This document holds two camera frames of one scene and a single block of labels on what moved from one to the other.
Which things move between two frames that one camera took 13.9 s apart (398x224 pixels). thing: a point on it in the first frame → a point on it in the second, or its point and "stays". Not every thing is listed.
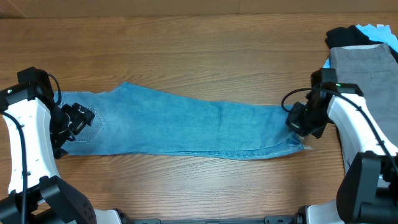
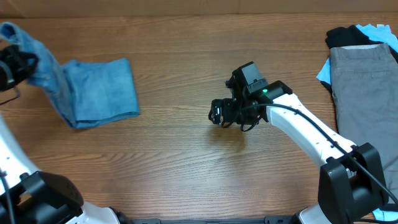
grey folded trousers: (374, 68) stays
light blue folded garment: (380, 33) stays
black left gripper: (81, 116) → (17, 58)
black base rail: (268, 219) stays
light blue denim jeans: (130, 119) → (87, 93)
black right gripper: (293, 122) → (227, 104)
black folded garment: (342, 37) stays
